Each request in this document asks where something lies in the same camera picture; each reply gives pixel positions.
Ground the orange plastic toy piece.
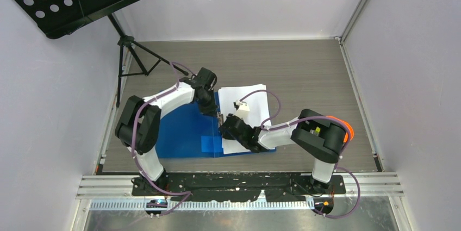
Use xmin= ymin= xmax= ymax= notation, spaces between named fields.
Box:
xmin=327 ymin=115 xmax=355 ymax=142

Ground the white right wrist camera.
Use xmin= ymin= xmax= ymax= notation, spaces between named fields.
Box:
xmin=233 ymin=100 xmax=250 ymax=120

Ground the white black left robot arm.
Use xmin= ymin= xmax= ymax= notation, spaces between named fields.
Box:
xmin=115 ymin=67 xmax=218 ymax=195

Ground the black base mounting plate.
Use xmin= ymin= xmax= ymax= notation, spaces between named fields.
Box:
xmin=131 ymin=171 xmax=346 ymax=203

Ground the white paper stack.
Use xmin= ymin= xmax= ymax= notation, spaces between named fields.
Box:
xmin=217 ymin=84 xmax=272 ymax=155

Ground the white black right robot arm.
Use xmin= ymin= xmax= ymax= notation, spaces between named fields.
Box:
xmin=219 ymin=109 xmax=354 ymax=193

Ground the blue clip file folder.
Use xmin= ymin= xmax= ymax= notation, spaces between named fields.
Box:
xmin=154 ymin=91 xmax=277 ymax=159

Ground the aluminium rail frame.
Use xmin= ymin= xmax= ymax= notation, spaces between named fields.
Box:
xmin=76 ymin=172 xmax=404 ymax=215

